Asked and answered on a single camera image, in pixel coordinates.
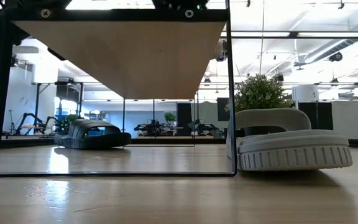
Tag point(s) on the black foam slide sandal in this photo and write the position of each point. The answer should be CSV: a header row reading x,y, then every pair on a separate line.
x,y
89,141

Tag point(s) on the grey foam slide sandal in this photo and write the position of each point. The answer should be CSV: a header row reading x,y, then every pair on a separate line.
x,y
291,146

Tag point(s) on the black partition panel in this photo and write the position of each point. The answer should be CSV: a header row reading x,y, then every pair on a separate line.
x,y
223,110
315,116
184,119

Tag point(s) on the background potted plant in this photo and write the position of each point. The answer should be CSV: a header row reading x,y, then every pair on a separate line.
x,y
67,123
170,117

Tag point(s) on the background robot workstation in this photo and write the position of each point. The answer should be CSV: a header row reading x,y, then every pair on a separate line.
x,y
36,121
154,127

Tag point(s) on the small green potted plant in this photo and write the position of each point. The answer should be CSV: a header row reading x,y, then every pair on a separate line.
x,y
259,93

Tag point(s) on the wooden shelf with black frame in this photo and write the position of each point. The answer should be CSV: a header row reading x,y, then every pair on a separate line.
x,y
120,56

